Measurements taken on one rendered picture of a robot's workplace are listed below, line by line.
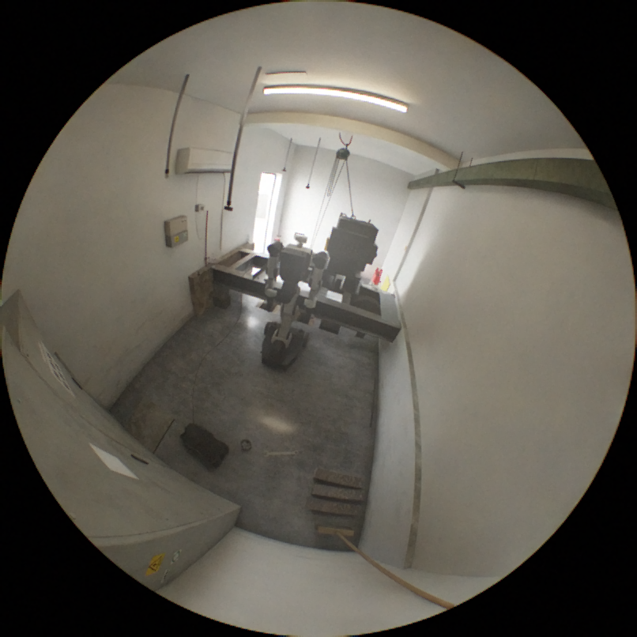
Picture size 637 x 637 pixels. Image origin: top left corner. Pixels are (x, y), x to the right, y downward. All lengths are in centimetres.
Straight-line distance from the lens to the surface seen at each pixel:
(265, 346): 238
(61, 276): 196
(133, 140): 216
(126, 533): 41
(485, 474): 119
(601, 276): 110
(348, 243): 240
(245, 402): 216
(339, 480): 195
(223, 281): 301
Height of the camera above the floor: 194
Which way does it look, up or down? 37 degrees down
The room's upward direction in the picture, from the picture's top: 16 degrees clockwise
